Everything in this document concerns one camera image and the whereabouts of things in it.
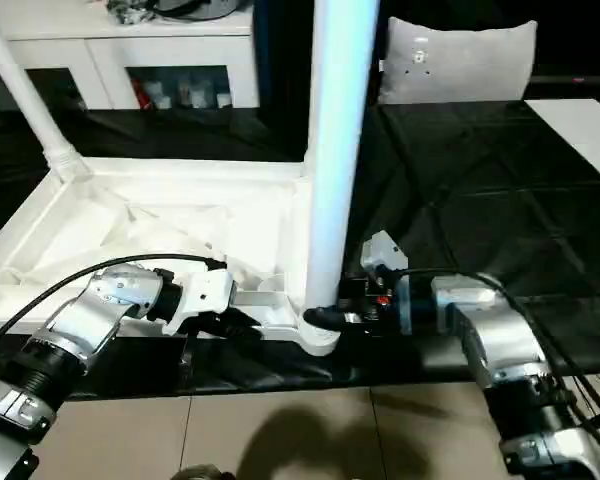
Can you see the dark round appliance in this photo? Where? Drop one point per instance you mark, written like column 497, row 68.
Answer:
column 190, row 8

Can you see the white flat board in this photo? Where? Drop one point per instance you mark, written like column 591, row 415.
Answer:
column 580, row 135

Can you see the grey cushion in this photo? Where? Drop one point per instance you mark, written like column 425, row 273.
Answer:
column 460, row 62

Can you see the black cabinet with gold label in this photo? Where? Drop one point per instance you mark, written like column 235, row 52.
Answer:
column 285, row 60

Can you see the white glass-door cabinet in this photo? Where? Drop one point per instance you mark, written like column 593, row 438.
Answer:
column 100, row 50

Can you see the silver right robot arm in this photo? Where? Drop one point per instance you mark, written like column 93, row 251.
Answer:
column 500, row 340

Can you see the white plastic table top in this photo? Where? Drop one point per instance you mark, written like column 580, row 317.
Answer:
column 130, row 220

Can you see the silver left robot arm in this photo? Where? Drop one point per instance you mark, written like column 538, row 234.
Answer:
column 80, row 320

